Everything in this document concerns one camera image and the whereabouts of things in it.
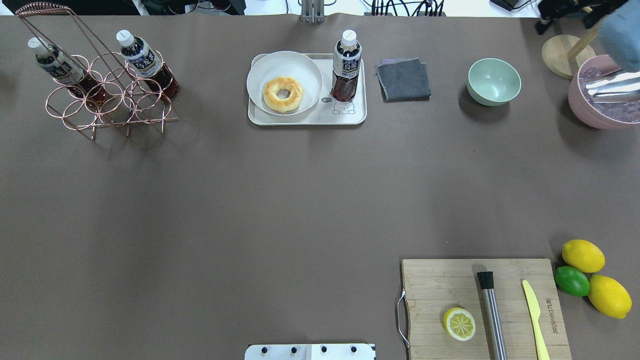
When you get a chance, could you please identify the yellow plastic knife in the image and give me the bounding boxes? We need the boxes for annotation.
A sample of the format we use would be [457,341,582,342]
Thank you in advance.
[521,279,551,360]

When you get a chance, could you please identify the copper wire bottle rack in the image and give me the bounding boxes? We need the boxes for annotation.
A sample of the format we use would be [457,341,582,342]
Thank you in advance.
[15,1,179,141]

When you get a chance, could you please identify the wooden round stand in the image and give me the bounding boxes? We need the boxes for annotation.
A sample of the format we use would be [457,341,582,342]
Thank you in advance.
[541,22,601,80]

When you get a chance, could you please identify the yellow lemon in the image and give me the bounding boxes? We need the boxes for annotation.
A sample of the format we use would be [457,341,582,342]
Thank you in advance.
[561,239,606,274]
[587,274,633,319]

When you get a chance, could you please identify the pink ice bucket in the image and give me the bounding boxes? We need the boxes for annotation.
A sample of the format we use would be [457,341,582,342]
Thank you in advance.
[567,54,639,130]

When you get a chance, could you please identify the bamboo cutting board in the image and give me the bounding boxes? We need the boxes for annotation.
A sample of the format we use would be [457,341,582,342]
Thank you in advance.
[401,259,572,360]

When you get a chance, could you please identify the cream rabbit print tray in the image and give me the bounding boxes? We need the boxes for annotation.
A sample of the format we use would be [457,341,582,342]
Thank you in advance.
[247,54,367,126]

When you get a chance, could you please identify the grey folded cloth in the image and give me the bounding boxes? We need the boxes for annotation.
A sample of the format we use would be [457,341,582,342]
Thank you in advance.
[375,58,432,102]

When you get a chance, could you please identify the half lemon slice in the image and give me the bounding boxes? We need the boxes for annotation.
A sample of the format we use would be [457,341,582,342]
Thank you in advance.
[442,307,476,342]

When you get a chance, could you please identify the glazed donut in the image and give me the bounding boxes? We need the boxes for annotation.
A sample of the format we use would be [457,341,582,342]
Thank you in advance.
[263,76,305,113]

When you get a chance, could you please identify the tea bottle robot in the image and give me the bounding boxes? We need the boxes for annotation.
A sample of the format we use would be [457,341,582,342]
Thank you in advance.
[331,29,362,102]

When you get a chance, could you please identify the white round plate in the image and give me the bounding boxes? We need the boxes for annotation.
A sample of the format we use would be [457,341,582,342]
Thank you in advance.
[246,51,323,116]

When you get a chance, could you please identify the grey metal bracket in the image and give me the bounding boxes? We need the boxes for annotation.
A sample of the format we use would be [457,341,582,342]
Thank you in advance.
[300,0,326,24]

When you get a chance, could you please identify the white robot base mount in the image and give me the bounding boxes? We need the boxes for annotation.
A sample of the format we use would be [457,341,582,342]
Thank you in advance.
[244,342,377,360]

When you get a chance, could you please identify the tea bottle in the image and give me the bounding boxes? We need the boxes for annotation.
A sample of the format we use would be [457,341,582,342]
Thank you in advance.
[27,37,106,107]
[116,29,179,100]

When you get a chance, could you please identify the yellow lemon lower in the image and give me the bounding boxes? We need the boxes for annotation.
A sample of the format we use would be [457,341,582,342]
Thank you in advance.
[587,274,633,319]

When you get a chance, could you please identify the tea bottle far left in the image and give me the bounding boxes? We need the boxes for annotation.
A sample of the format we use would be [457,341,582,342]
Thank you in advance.
[27,37,106,107]

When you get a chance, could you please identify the yellow lemon upper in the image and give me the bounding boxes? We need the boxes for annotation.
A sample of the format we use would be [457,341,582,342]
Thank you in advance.
[561,239,606,274]

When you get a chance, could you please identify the green lime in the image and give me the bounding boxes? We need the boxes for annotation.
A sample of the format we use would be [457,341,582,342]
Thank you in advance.
[554,265,591,297]

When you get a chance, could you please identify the silver metal scoop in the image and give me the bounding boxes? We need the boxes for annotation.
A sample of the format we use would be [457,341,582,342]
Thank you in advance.
[585,69,640,103]

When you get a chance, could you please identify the steel muddler black tip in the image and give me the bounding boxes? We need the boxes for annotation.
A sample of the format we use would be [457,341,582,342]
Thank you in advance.
[476,271,508,360]

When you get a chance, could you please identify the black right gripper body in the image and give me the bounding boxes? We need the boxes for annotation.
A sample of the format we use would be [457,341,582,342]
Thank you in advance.
[537,0,626,20]

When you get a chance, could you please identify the mint green bowl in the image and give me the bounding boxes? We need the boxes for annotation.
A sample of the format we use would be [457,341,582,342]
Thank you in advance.
[466,58,522,106]

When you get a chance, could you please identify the tea bottle far right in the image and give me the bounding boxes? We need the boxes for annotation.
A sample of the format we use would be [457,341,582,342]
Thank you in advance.
[116,29,179,100]

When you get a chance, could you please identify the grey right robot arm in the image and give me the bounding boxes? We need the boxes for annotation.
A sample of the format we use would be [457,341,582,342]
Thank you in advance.
[535,0,640,72]

